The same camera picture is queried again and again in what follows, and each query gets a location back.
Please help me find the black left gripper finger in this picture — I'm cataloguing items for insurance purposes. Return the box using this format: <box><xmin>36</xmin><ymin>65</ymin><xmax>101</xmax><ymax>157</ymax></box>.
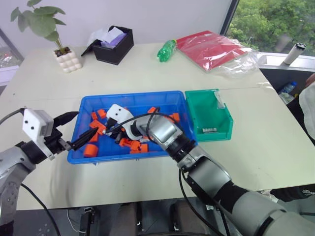
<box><xmin>69</xmin><ymin>127</ymin><xmax>99</xmax><ymax>151</ymax></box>
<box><xmin>53</xmin><ymin>111</ymin><xmax>80</xmax><ymax>129</ymax></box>

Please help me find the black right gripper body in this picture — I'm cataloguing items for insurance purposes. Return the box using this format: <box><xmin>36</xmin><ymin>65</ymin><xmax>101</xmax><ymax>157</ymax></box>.
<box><xmin>105</xmin><ymin>117</ymin><xmax>124</xmax><ymax>139</ymax></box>

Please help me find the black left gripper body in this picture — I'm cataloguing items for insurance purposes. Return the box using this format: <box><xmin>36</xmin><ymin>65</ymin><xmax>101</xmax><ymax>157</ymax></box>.
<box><xmin>44</xmin><ymin>125</ymin><xmax>74</xmax><ymax>155</ymax></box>

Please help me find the blue plastic bin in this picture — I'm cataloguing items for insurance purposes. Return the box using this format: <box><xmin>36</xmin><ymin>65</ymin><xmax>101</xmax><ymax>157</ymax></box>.
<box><xmin>67</xmin><ymin>90</ymin><xmax>199</xmax><ymax>166</ymax></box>

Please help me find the green plastic bin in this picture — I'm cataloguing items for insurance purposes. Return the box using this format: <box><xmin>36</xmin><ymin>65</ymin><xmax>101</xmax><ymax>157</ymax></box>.
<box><xmin>184</xmin><ymin>88</ymin><xmax>234</xmax><ymax>143</ymax></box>

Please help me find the black waste bin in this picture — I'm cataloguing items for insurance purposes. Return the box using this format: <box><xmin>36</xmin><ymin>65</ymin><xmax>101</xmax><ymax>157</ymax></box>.
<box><xmin>259</xmin><ymin>67</ymin><xmax>315</xmax><ymax>148</ymax></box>

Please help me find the orange cylinder part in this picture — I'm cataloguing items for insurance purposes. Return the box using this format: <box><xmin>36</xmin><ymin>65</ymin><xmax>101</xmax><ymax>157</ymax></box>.
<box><xmin>83</xmin><ymin>143</ymin><xmax>99</xmax><ymax>158</ymax></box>

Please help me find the white bubble plant pot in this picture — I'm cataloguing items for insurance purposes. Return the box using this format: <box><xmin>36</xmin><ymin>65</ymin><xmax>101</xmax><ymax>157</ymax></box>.
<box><xmin>53</xmin><ymin>47</ymin><xmax>83</xmax><ymax>74</ymax></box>

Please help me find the black box lid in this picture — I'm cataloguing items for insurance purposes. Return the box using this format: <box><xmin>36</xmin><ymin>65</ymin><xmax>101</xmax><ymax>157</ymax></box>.
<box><xmin>80</xmin><ymin>39</ymin><xmax>95</xmax><ymax>58</ymax></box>

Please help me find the black square box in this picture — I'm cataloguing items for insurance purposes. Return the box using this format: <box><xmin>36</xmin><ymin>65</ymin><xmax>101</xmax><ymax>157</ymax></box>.
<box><xmin>92</xmin><ymin>25</ymin><xmax>134</xmax><ymax>66</ymax></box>

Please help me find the glass cabinet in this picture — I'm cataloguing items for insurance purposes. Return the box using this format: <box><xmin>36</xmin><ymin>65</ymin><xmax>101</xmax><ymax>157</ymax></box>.
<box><xmin>0</xmin><ymin>27</ymin><xmax>26</xmax><ymax>86</ymax></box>

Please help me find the white and purple tissue paper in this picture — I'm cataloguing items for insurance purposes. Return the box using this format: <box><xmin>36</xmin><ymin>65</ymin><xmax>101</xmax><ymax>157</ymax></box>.
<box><xmin>86</xmin><ymin>26</ymin><xmax>127</xmax><ymax>49</ymax></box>

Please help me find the green plastic bottle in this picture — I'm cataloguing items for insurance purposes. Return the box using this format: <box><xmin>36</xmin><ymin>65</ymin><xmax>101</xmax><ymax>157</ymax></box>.
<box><xmin>157</xmin><ymin>39</ymin><xmax>179</xmax><ymax>63</ymax></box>

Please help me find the green leafy plant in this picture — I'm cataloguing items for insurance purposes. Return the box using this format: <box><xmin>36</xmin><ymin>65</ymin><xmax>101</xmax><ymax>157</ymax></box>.
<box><xmin>10</xmin><ymin>0</ymin><xmax>67</xmax><ymax>54</ymax></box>

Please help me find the clear label holder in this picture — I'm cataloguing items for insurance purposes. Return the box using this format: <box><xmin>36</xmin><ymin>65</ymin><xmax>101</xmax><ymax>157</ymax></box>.
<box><xmin>214</xmin><ymin>90</ymin><xmax>227</xmax><ymax>110</ymax></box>

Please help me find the clear plastic bag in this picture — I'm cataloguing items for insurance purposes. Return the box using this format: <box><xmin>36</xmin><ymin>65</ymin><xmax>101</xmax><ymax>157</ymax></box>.
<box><xmin>176</xmin><ymin>30</ymin><xmax>262</xmax><ymax>80</ymax></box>

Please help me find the clear water bottle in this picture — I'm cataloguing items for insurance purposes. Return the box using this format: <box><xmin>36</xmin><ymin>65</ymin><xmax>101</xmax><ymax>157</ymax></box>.
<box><xmin>278</xmin><ymin>81</ymin><xmax>299</xmax><ymax>104</ymax></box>

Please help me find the black bag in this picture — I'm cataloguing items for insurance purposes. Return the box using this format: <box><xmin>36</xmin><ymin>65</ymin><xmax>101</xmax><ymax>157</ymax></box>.
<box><xmin>270</xmin><ymin>184</ymin><xmax>315</xmax><ymax>215</ymax></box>

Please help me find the white tumbler with black lid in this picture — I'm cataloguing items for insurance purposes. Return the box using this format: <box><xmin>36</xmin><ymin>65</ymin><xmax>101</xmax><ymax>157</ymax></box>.
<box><xmin>279</xmin><ymin>42</ymin><xmax>307</xmax><ymax>67</ymax></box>

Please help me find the person in grey clothing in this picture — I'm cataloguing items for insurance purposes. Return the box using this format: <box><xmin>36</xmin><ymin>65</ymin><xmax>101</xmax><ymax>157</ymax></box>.
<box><xmin>298</xmin><ymin>72</ymin><xmax>315</xmax><ymax>146</ymax></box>

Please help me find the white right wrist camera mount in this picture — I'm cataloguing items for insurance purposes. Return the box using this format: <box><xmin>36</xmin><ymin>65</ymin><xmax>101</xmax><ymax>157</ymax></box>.
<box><xmin>106</xmin><ymin>104</ymin><xmax>146</xmax><ymax>143</ymax></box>

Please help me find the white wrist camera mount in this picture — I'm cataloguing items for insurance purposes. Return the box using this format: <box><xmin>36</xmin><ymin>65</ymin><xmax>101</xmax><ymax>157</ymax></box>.
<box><xmin>106</xmin><ymin>104</ymin><xmax>146</xmax><ymax>143</ymax></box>
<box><xmin>22</xmin><ymin>108</ymin><xmax>56</xmax><ymax>161</ymax></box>

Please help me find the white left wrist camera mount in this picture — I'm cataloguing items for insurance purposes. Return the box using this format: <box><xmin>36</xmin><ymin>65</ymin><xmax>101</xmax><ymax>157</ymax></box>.
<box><xmin>22</xmin><ymin>108</ymin><xmax>56</xmax><ymax>161</ymax></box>

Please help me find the thin white cable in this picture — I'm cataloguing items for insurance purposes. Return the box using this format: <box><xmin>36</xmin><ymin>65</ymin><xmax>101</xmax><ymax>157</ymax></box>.
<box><xmin>66</xmin><ymin>208</ymin><xmax>86</xmax><ymax>234</ymax></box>

